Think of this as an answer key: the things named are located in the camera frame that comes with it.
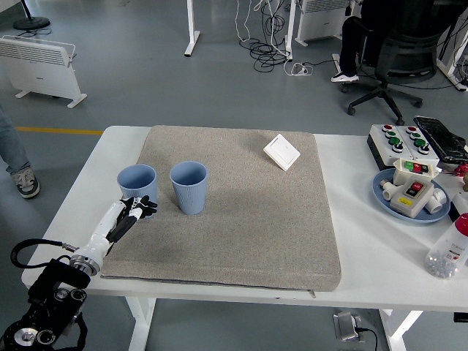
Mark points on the small white pipe fitting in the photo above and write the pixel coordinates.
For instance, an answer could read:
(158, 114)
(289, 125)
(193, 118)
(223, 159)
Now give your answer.
(388, 191)

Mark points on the white panel heater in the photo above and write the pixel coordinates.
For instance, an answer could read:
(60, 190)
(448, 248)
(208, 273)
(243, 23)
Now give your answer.
(321, 22)
(40, 77)

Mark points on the black table control panel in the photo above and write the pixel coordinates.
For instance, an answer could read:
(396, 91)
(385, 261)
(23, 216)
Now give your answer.
(461, 317)

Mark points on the beige red-rocker switch box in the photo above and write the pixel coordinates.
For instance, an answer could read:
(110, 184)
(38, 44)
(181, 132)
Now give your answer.
(406, 204)

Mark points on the large white pipe fitting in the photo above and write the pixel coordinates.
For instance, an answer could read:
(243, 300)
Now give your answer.
(438, 199)

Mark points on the blue ribbed plastic cup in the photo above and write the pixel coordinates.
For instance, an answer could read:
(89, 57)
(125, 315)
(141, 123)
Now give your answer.
(137, 192)
(190, 199)

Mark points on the white three-button control box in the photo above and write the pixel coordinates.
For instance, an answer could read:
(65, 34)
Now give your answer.
(385, 146)

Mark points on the red shiny object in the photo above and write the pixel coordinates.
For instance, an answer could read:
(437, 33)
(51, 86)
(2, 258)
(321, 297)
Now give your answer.
(462, 171)

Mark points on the grey metal foot pedal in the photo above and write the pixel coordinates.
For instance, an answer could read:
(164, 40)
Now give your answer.
(345, 325)

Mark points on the white four-button control box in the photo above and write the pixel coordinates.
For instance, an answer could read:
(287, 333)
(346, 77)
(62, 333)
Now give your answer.
(409, 140)

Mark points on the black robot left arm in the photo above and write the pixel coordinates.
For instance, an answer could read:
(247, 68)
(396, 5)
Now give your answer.
(55, 281)

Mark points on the black office chair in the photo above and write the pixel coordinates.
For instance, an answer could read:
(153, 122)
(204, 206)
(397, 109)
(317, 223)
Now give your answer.
(409, 55)

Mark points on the brown small object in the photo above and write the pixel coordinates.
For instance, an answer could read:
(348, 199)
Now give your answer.
(466, 183)

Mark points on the clear red-capped bottle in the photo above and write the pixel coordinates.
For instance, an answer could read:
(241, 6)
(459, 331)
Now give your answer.
(448, 252)

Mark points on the white table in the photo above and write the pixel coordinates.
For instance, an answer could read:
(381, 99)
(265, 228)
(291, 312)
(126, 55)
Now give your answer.
(365, 256)

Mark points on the white desk leg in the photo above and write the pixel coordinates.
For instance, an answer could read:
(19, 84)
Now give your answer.
(289, 33)
(191, 36)

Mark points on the grey-brown cushion mat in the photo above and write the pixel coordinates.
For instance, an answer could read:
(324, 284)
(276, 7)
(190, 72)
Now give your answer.
(237, 219)

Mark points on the standing person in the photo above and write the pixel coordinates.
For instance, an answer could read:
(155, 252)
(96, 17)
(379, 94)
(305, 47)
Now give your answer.
(12, 146)

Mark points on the white wall switch plate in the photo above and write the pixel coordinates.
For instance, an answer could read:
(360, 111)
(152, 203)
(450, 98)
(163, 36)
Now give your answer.
(281, 151)

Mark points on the blue round plate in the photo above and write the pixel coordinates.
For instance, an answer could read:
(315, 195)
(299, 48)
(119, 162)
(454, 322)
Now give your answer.
(409, 219)

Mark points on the white desk frame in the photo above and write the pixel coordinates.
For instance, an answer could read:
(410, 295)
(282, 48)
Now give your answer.
(448, 66)

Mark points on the seated person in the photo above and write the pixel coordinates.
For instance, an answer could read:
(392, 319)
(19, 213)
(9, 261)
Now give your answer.
(351, 44)

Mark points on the white green-red push-button switch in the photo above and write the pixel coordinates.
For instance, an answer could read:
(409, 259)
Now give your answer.
(402, 175)

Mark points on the black round stand base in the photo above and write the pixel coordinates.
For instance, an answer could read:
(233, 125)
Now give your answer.
(33, 23)

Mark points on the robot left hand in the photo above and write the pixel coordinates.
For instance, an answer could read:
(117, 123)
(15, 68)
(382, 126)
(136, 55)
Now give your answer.
(106, 223)

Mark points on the black marbled tray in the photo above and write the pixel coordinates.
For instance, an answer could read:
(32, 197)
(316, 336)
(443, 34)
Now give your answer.
(442, 139)

